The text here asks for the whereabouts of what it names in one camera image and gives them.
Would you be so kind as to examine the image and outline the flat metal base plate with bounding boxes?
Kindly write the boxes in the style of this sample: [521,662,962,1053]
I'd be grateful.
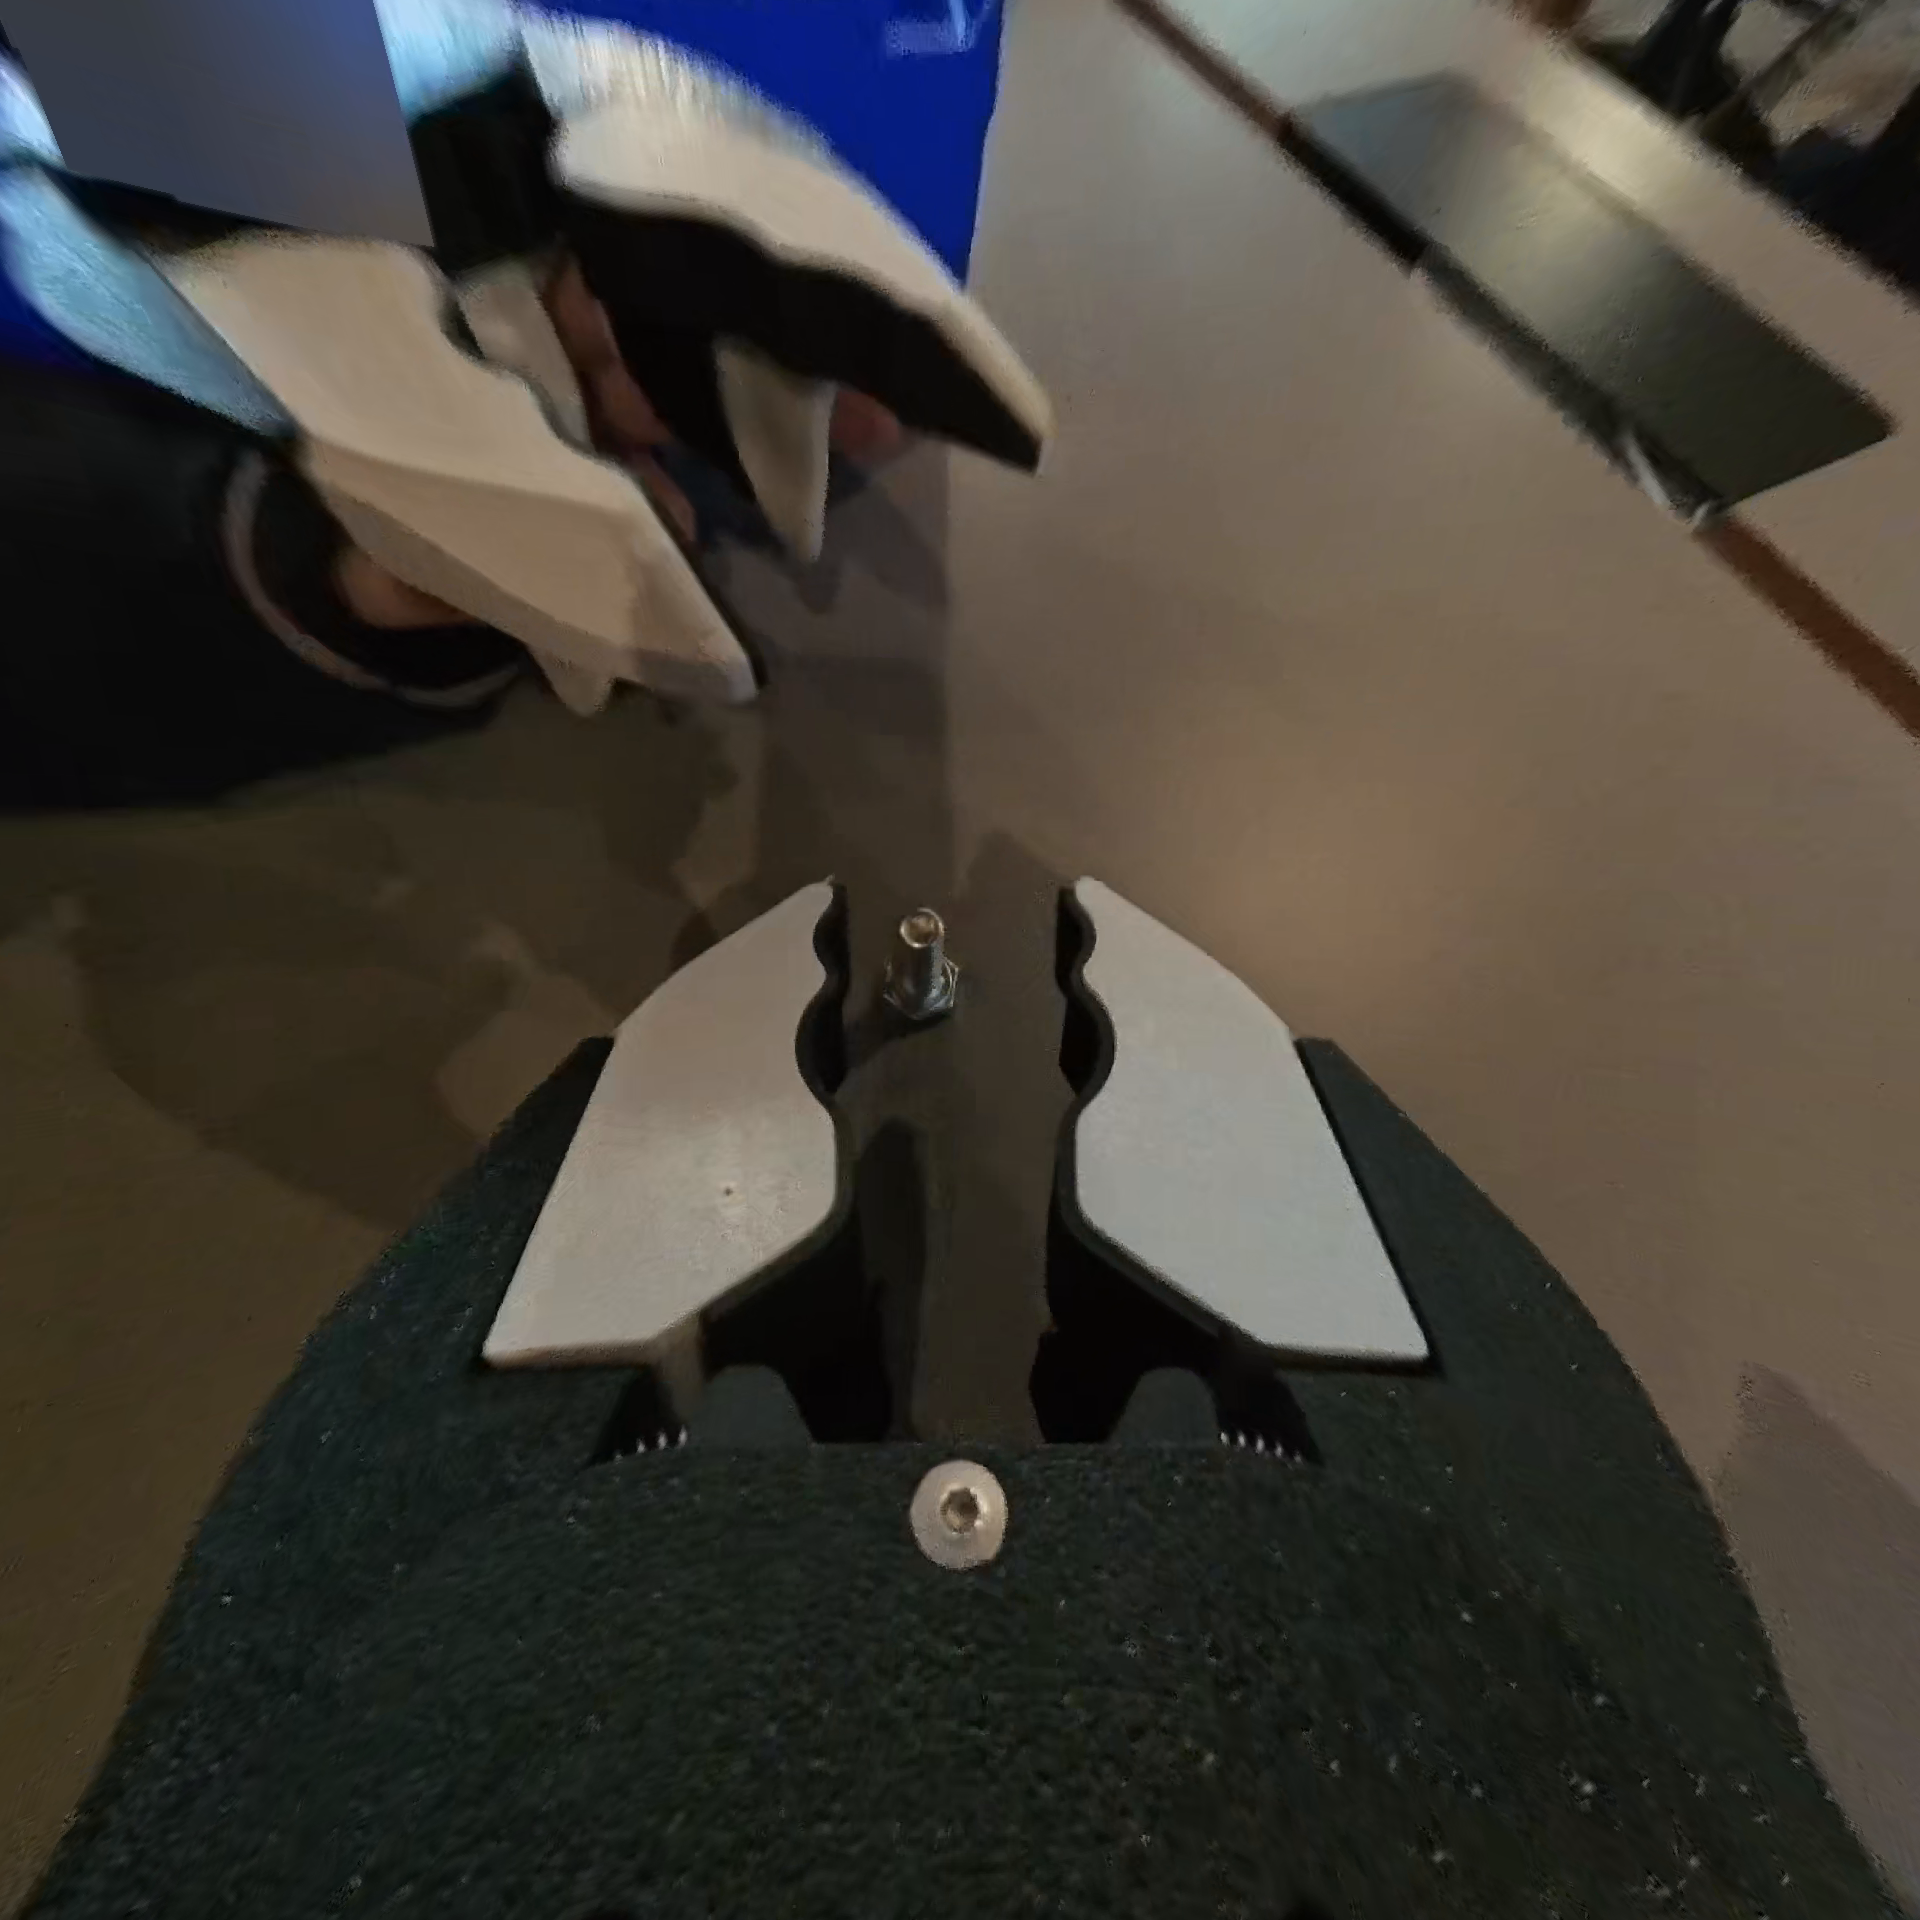
[1297,72,1896,520]

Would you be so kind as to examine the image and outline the silver hex bolt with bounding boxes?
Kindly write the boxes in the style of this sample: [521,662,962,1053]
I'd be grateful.
[872,903,962,1029]

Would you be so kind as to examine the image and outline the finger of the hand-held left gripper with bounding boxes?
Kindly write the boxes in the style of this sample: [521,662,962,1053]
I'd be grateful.
[511,21,1053,563]
[151,240,768,713]

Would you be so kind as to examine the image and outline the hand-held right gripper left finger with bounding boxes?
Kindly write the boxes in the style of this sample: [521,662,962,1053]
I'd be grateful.
[480,876,865,1427]

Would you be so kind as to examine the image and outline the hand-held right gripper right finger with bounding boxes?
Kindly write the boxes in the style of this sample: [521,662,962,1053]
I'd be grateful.
[1050,876,1432,1373]

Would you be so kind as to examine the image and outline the person's left hand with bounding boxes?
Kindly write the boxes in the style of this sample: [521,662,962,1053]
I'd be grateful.
[543,269,708,534]

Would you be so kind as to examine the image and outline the blue plastic bin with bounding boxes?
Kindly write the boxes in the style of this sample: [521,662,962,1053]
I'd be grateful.
[0,0,1004,391]

